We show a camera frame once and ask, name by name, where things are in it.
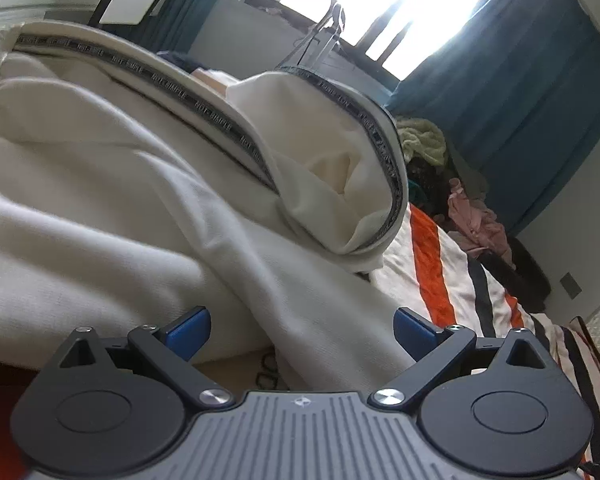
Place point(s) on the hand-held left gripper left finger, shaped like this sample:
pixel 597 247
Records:
pixel 192 331

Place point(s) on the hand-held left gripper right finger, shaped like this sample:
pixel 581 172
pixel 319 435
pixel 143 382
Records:
pixel 411 332

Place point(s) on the white hooded sweatshirt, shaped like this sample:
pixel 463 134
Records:
pixel 155 200

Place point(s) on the metal clothes rack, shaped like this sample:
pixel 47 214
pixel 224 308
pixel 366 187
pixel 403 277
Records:
pixel 325 30

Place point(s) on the striped orange white blanket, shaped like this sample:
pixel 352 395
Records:
pixel 460 300

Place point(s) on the dark cloth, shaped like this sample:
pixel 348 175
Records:
pixel 525 272

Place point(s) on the pink cloth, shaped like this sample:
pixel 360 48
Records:
pixel 477 220

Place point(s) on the yellow-green fluffy cloth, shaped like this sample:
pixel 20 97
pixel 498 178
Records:
pixel 422 142

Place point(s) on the blue curtain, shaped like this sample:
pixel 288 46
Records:
pixel 510 110
pixel 185 0

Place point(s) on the window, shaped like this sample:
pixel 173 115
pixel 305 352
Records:
pixel 380 5

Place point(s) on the wall socket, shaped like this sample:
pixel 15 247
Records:
pixel 571 285

